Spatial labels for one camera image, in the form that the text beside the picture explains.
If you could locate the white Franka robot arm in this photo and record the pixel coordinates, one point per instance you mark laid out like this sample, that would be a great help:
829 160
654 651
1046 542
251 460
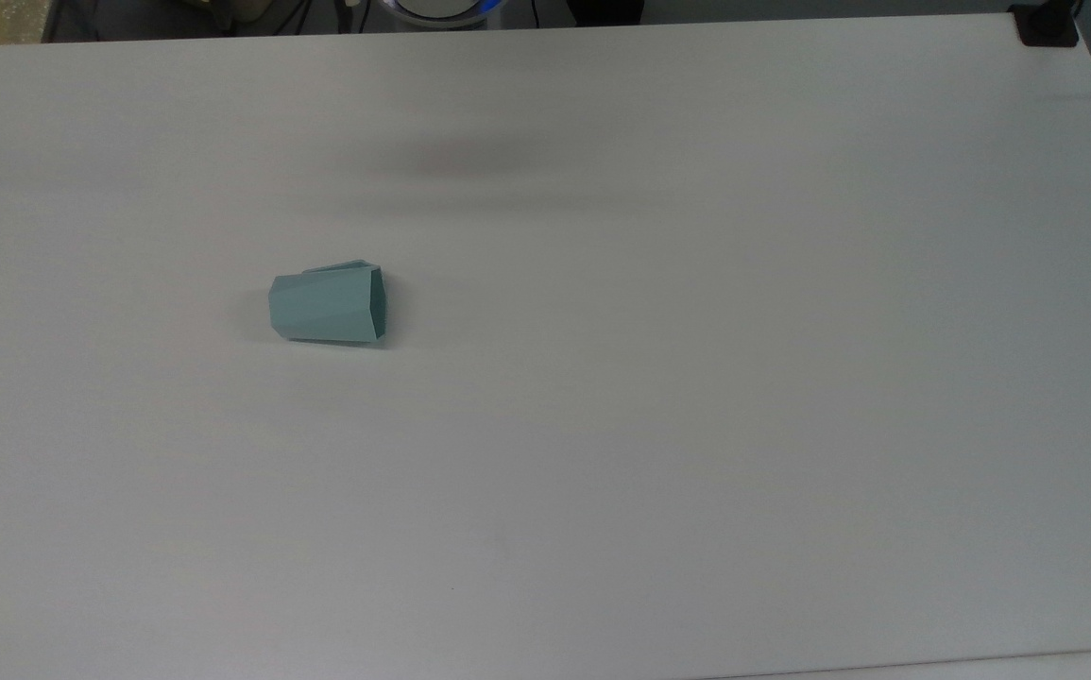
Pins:
441 9

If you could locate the black box object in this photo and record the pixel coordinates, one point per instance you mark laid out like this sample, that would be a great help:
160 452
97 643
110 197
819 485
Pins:
605 9

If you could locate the black table clamp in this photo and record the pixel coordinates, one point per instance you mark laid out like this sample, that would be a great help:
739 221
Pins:
1046 26

